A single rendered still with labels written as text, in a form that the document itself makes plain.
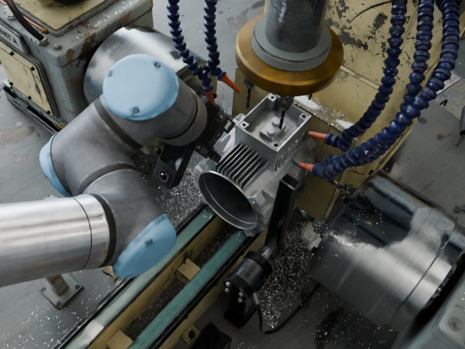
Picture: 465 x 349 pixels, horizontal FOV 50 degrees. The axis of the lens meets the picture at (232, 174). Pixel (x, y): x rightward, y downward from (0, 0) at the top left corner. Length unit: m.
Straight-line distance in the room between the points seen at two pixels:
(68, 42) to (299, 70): 0.53
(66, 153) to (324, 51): 0.42
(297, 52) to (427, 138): 0.80
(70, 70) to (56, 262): 0.66
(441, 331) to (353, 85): 0.52
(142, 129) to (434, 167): 0.98
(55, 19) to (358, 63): 0.64
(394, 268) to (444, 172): 0.64
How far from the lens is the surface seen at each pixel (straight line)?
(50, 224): 0.56
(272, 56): 0.81
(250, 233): 1.05
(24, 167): 1.40
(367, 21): 1.00
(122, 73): 0.67
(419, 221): 0.91
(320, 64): 0.83
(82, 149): 0.68
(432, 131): 1.57
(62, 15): 1.19
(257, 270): 0.93
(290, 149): 1.01
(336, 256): 0.90
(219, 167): 0.96
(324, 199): 1.18
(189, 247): 1.11
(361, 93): 1.09
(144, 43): 1.11
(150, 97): 0.65
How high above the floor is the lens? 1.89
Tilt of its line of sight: 55 degrees down
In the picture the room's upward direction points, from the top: 6 degrees clockwise
